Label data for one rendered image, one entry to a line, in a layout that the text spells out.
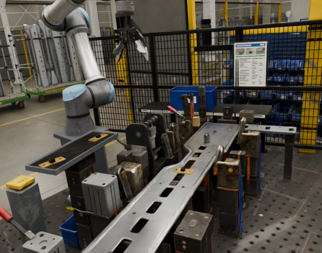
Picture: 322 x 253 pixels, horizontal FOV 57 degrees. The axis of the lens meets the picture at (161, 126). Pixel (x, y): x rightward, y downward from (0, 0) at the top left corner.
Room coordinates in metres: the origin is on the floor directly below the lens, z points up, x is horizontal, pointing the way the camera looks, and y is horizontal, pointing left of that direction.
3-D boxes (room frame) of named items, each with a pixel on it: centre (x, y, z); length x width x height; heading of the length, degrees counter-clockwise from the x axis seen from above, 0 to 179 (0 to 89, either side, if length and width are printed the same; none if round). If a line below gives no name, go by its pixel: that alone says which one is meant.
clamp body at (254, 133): (1.38, -0.44, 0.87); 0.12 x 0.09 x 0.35; 63
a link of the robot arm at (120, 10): (1.30, 0.10, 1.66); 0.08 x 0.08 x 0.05
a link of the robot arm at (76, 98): (1.46, 0.41, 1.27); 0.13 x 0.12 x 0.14; 130
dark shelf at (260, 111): (2.00, -0.30, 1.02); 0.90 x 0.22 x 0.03; 63
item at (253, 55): (1.98, -0.62, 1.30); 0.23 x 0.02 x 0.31; 63
